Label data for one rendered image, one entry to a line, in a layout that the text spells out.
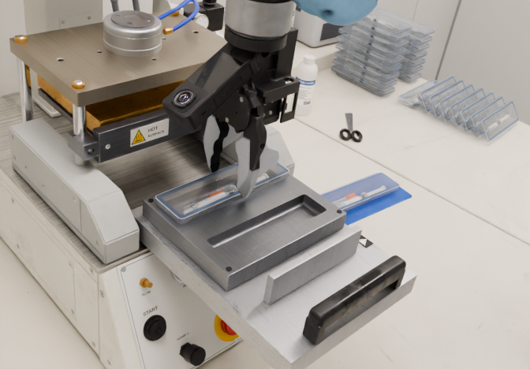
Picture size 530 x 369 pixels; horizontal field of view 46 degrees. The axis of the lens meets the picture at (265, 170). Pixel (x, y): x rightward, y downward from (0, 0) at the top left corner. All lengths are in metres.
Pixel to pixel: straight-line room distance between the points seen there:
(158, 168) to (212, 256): 0.28
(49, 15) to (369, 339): 0.69
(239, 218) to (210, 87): 0.17
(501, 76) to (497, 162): 1.75
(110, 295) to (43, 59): 0.31
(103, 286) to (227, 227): 0.17
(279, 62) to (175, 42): 0.23
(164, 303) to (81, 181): 0.19
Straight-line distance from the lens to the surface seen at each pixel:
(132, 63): 0.85
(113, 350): 0.86
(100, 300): 0.83
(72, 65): 0.84
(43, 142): 0.89
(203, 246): 0.73
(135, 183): 0.93
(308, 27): 1.80
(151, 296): 0.84
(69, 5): 1.03
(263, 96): 0.72
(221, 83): 0.69
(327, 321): 0.66
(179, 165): 0.97
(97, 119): 0.83
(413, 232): 1.24
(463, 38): 3.33
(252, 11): 0.68
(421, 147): 1.52
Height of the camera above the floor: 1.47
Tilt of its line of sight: 33 degrees down
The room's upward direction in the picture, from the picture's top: 9 degrees clockwise
